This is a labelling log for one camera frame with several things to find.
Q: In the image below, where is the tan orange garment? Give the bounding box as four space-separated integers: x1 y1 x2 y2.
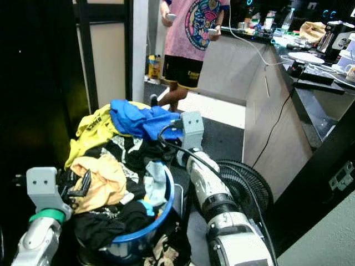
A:
69 154 129 215

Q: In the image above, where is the pale grey blue garment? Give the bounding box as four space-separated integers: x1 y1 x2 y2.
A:
143 161 168 209

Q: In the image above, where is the plain black garment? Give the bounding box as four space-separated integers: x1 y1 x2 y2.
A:
73 201 153 250

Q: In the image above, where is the blue cloth garment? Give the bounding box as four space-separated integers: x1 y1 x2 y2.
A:
110 99 184 141

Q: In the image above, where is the yellow printed garment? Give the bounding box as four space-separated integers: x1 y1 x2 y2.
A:
64 102 134 169

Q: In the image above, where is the black white patterned garment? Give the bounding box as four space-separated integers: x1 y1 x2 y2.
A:
93 134 164 208

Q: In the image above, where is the blue plastic laundry basin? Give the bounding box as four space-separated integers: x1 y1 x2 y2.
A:
95 166 174 263

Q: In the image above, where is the black floor fan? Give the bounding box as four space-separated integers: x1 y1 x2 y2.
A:
215 160 275 223

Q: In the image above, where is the yellow box on floor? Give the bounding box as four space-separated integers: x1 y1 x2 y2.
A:
146 54 162 80

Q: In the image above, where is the grey counter with black top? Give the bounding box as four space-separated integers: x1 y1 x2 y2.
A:
191 27 355 203

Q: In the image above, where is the dark cloth with beige print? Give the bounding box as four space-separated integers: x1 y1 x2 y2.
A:
143 226 192 266

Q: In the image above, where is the person in pink shirt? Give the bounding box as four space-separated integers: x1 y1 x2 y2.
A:
149 0 231 113

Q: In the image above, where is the dark door with beige panel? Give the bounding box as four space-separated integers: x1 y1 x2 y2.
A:
74 0 134 110

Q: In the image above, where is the small black round device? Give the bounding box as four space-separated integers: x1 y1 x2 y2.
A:
288 60 306 78

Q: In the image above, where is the white round plate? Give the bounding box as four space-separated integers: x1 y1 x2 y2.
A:
288 52 326 65

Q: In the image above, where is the metal door latch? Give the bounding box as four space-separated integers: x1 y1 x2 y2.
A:
328 160 355 192

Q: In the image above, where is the clear plastic bottle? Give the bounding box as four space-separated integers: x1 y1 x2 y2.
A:
281 7 295 34

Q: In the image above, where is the tan paper bag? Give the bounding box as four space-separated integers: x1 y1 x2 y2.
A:
299 21 327 43

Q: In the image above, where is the white mug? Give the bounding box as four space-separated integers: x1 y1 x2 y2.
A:
344 63 355 82

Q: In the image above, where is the black kettle appliance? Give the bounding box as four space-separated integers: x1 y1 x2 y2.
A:
323 21 355 57

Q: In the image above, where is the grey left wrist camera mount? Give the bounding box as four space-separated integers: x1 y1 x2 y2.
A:
26 167 73 216

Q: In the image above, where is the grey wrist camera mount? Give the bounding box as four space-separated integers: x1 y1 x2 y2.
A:
26 167 73 216
180 111 205 151

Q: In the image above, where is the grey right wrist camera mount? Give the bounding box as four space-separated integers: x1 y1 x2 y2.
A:
180 111 205 151

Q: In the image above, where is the thin black hanging cable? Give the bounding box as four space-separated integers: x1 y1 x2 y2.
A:
252 75 299 168

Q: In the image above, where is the thin white cable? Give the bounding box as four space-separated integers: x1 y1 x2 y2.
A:
227 0 292 67

